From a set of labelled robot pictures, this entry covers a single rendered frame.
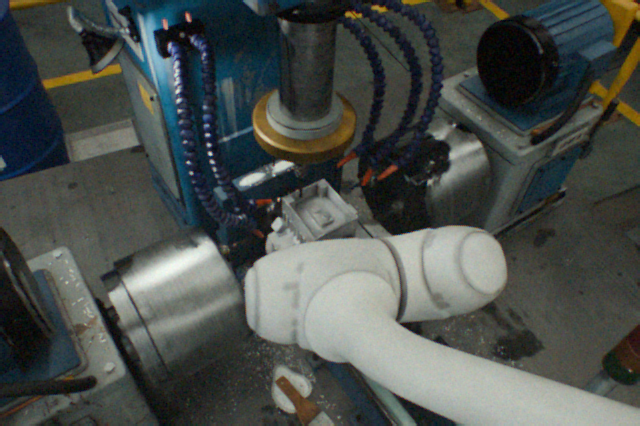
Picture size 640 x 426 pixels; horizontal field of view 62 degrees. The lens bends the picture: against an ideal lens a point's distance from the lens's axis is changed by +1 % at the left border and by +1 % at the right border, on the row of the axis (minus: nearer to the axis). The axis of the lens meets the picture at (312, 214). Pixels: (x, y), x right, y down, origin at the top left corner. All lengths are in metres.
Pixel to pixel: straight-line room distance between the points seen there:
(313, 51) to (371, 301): 0.41
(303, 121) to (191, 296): 0.35
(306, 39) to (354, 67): 2.63
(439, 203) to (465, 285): 0.57
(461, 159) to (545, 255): 0.46
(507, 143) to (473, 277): 0.67
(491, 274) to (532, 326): 0.80
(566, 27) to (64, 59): 3.01
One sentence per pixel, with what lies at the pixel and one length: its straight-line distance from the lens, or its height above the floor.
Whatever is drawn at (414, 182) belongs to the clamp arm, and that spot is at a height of 1.25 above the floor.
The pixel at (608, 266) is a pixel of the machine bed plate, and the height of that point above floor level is 0.80.
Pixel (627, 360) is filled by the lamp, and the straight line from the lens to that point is 1.07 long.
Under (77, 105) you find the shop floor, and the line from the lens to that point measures 3.30.
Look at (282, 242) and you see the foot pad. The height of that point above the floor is 1.07.
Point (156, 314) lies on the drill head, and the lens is 0.92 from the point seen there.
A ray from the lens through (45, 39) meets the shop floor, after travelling 3.92.
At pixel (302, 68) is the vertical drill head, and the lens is 0.82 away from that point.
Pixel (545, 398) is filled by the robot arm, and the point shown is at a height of 1.54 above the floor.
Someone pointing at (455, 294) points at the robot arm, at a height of 1.44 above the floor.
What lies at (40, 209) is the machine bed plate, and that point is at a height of 0.80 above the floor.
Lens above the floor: 1.92
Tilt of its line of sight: 50 degrees down
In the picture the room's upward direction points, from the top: 2 degrees clockwise
